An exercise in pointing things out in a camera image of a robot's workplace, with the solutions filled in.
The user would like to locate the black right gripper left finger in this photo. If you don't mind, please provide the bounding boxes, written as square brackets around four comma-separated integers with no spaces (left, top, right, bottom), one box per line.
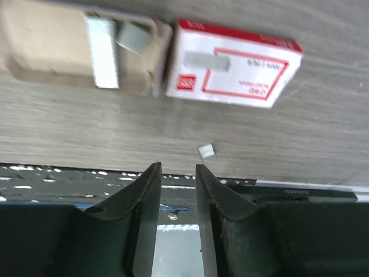
[1,162,162,276]

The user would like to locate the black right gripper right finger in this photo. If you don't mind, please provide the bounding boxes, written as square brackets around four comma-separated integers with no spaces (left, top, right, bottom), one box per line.
[195,164,368,276]

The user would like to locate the red white staple box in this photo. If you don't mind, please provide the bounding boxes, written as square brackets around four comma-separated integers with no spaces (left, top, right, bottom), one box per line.
[1,1,303,108]

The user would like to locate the silver staple strips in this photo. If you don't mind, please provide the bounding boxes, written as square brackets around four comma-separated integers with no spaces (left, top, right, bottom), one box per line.
[85,15,152,89]

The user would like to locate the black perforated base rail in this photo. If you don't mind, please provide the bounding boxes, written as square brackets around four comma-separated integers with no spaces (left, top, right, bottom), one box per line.
[1,163,358,212]

